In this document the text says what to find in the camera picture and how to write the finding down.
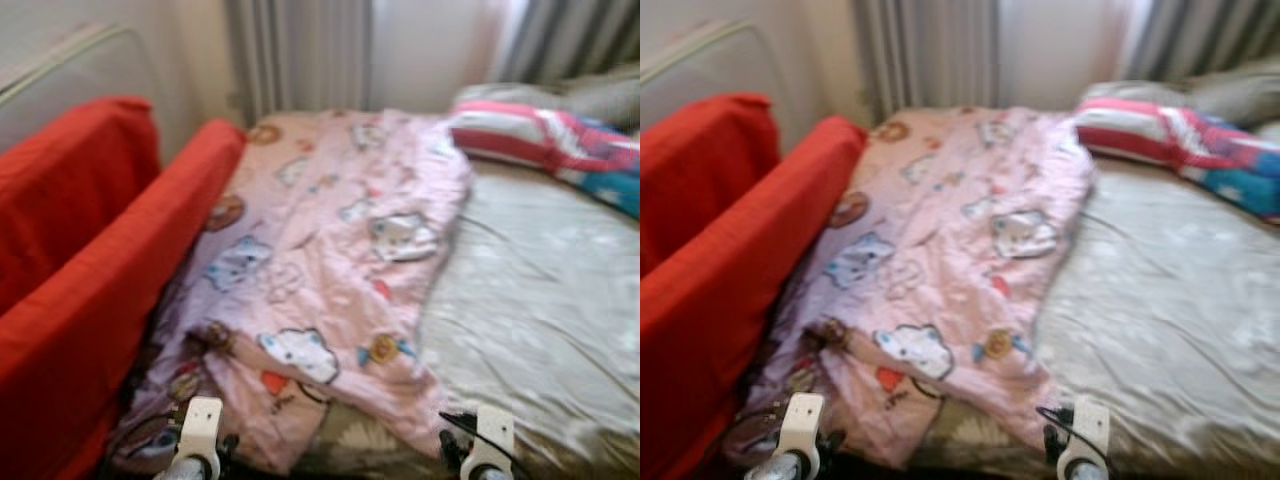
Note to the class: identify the pink cartoon blanket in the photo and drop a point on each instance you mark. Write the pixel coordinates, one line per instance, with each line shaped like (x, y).
(940, 270)
(320, 270)

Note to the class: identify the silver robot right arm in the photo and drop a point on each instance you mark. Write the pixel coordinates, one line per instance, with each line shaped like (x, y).
(1083, 472)
(490, 474)

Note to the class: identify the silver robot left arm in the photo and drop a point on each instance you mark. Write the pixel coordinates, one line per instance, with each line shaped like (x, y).
(185, 468)
(775, 468)

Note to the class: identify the grey leaf-pattern bedsheet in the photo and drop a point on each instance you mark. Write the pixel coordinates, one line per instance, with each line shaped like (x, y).
(540, 300)
(1170, 300)

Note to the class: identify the red white blue pillow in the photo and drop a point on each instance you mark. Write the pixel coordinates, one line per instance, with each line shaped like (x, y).
(540, 140)
(1170, 140)

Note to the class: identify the grey pillow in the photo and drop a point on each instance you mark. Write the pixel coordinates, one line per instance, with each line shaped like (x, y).
(1230, 95)
(600, 98)

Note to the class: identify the white sheer curtain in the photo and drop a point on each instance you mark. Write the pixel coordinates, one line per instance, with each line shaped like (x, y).
(1060, 45)
(430, 45)

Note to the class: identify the grey pleated curtain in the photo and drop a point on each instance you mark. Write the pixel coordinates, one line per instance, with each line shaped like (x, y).
(925, 50)
(1210, 35)
(580, 35)
(300, 50)

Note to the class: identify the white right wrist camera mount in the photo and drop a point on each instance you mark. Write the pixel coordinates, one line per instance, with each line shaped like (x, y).
(1090, 425)
(492, 430)

